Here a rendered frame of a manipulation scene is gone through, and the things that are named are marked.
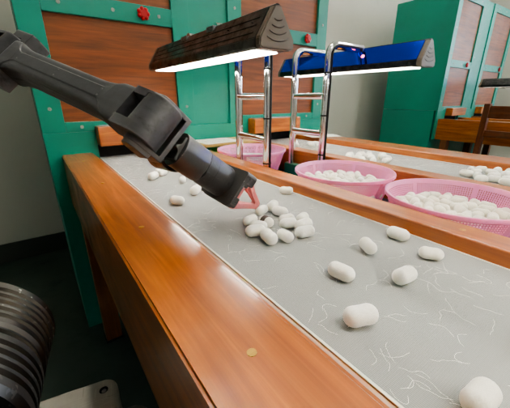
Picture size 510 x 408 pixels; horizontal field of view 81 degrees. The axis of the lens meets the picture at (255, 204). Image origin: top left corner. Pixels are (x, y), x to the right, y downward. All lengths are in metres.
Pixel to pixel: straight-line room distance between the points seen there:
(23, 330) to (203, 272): 0.17
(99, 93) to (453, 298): 0.53
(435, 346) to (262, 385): 0.18
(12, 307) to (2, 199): 1.93
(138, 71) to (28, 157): 1.11
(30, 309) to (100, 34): 1.06
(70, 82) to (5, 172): 1.71
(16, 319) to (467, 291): 0.48
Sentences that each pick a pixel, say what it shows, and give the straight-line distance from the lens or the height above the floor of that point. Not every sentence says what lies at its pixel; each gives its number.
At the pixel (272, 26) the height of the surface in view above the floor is 1.08.
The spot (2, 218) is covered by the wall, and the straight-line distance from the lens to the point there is 2.31.
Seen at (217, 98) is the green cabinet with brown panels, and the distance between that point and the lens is 1.44.
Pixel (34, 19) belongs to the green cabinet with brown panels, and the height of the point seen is 1.18.
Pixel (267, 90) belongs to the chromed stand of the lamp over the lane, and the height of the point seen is 0.98.
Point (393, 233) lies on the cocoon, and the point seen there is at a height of 0.75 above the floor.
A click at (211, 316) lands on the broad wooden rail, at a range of 0.30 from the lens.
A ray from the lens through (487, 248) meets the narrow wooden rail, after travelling 0.53.
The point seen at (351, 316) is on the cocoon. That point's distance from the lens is 0.32.
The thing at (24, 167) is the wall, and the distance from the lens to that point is 2.23.
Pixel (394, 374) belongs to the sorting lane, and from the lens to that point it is 0.31.
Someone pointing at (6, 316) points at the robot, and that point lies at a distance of 0.36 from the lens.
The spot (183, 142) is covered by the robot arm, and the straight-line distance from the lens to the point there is 0.46.
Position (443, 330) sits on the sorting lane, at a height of 0.74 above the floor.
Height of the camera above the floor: 0.96
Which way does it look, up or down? 20 degrees down
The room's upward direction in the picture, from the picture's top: straight up
